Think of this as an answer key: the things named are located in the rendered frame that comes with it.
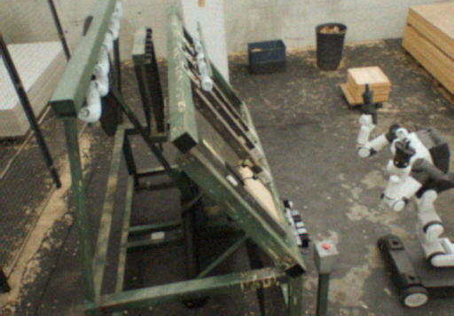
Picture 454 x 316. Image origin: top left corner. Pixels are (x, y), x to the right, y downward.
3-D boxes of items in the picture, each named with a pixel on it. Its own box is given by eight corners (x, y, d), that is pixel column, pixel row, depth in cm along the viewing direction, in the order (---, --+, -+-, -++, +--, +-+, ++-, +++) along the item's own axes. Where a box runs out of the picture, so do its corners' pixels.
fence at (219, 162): (281, 236, 280) (286, 233, 279) (197, 146, 231) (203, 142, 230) (279, 231, 284) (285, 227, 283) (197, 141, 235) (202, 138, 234)
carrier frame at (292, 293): (301, 343, 310) (303, 269, 263) (111, 378, 300) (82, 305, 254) (248, 167, 491) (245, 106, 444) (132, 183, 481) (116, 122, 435)
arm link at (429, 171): (421, 185, 267) (437, 169, 264) (427, 189, 258) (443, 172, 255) (407, 174, 266) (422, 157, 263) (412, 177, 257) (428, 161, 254)
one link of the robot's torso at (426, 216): (434, 217, 327) (429, 174, 302) (446, 235, 312) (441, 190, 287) (414, 223, 329) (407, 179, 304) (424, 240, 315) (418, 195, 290)
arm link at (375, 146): (367, 153, 321) (392, 138, 308) (366, 162, 311) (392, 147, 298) (357, 143, 319) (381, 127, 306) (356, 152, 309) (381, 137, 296)
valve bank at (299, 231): (315, 261, 299) (316, 238, 286) (295, 264, 298) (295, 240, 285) (295, 213, 340) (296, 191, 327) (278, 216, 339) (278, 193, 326)
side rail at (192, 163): (283, 270, 261) (298, 262, 258) (173, 161, 204) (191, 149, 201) (281, 262, 266) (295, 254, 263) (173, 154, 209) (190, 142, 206)
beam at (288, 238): (293, 280, 267) (307, 272, 264) (283, 270, 261) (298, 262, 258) (238, 113, 449) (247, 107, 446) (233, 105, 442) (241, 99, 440)
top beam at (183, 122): (183, 155, 202) (199, 144, 200) (169, 142, 197) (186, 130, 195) (172, 19, 384) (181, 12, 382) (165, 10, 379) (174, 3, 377)
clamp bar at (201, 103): (265, 185, 323) (291, 170, 318) (168, 75, 262) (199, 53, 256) (262, 178, 332) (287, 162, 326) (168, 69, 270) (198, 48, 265)
